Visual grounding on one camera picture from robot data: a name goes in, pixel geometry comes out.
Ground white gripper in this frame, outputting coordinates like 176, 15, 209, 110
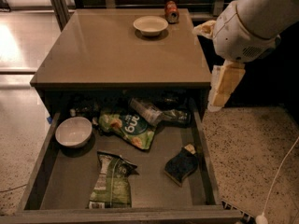
192, 0, 281, 112

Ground green jalapeno chip bag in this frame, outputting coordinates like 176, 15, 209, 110
88, 151, 137, 209

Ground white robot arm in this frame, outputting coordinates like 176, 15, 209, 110
192, 0, 299, 112

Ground white bowl on counter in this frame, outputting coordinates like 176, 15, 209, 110
133, 16, 168, 36

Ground grey cabinet with counter top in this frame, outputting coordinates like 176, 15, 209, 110
31, 8, 211, 114

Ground green snack bag white logo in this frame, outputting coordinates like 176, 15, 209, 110
98, 108, 156, 150

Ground dark crumpled bag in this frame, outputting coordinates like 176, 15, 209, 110
68, 94, 100, 120

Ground white bowl in drawer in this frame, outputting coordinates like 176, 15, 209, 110
55, 117, 93, 148

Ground open grey top drawer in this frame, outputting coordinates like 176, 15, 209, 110
1, 103, 241, 224

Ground orange soda can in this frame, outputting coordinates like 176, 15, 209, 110
164, 1, 179, 23

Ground clear plastic water bottle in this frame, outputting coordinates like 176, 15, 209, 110
129, 98, 163, 126

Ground blue yellow sponge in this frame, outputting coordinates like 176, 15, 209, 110
164, 144, 198, 187

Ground white cable with plug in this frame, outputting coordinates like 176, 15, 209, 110
255, 136, 299, 224

